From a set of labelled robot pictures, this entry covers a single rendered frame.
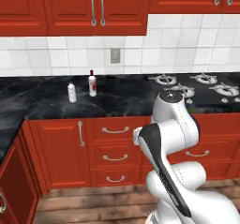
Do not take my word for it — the red base cupboard door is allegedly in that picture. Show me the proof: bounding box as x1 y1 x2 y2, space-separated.
27 118 92 191

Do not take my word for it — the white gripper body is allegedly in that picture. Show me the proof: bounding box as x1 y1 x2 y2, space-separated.
132 127 143 146

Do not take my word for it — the white bottle with red cap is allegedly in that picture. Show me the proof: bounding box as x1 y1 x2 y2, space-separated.
87 69 98 97

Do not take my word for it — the red panel under hob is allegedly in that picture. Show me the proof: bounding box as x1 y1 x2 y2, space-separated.
190 112 240 139

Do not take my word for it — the white plastic bottle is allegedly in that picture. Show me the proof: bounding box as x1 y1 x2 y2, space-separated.
67 81 78 104

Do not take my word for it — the silver base cupboard handle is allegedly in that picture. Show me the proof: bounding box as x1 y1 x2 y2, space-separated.
77 120 86 147

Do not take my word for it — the black gas hob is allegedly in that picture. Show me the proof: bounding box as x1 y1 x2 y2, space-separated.
147 72 240 106

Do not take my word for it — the red corner cupboard door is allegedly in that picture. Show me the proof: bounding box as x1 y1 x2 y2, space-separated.
0 135 39 224

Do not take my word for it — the silver corner cupboard handle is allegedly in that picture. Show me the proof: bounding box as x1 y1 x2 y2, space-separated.
0 191 8 214

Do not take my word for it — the red drawer front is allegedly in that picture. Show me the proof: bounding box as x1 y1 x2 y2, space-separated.
88 142 143 170
200 161 240 181
90 167 141 187
84 116 153 144
167 136 240 170

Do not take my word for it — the silver drawer handle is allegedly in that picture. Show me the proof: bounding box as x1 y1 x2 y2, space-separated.
185 150 211 158
101 126 130 135
102 154 129 162
105 175 126 184

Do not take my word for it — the grey wall socket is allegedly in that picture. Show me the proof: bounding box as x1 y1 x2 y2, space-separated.
110 48 122 65

